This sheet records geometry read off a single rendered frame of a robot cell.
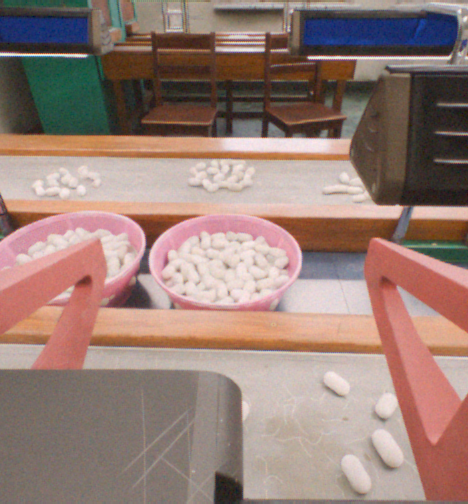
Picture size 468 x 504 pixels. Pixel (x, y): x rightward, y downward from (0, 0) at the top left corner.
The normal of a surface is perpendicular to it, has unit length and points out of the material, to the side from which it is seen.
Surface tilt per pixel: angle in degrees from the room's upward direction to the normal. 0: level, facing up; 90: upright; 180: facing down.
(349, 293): 0
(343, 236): 90
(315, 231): 90
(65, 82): 90
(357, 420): 0
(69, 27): 58
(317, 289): 0
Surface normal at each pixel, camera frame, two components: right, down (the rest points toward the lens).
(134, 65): 0.00, 0.59
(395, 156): -0.03, 0.07
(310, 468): 0.00, -0.81
